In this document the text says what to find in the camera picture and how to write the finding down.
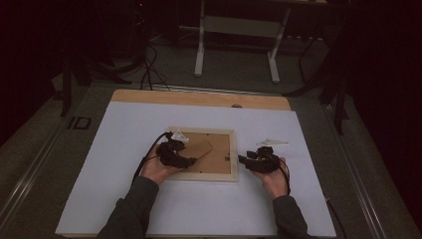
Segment black metal stand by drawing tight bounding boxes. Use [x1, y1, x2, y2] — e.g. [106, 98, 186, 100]
[59, 46, 133, 118]
[282, 29, 352, 135]

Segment white table mat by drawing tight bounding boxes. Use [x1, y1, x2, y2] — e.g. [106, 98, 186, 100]
[54, 101, 336, 237]

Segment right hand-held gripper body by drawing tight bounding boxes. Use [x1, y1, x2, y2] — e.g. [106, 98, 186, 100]
[254, 137, 291, 174]

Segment person's right hand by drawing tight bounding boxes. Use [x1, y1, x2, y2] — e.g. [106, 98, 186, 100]
[255, 157, 290, 200]

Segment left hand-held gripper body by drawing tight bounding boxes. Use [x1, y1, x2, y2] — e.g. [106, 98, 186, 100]
[155, 128, 190, 169]

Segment black floor cables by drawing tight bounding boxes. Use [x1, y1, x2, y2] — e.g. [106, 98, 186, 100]
[138, 42, 172, 93]

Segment person's left hand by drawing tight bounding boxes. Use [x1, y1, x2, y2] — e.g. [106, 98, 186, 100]
[140, 154, 182, 186]

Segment white metal desk frame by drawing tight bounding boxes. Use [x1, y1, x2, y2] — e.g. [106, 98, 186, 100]
[193, 0, 294, 85]

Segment wooden picture frame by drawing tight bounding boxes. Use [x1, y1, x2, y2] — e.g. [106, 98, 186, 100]
[165, 126, 240, 183]

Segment black floor plate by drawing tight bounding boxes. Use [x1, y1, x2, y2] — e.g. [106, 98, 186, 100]
[67, 116, 93, 130]

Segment metal floor rail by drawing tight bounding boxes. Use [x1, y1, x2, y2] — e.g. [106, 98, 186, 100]
[321, 103, 388, 239]
[0, 116, 73, 230]

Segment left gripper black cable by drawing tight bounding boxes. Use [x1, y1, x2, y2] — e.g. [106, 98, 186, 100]
[131, 131, 174, 185]

